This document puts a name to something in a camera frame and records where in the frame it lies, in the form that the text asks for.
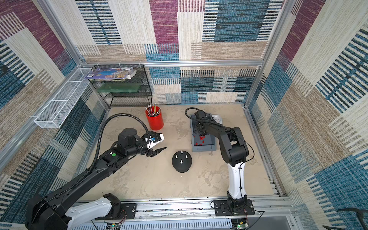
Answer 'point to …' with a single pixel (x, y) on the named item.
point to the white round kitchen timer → (217, 118)
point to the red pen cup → (155, 118)
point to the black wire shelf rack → (143, 97)
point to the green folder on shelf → (120, 88)
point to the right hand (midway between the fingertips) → (201, 131)
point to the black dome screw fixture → (181, 161)
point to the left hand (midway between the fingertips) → (162, 138)
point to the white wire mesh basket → (53, 115)
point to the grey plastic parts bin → (201, 143)
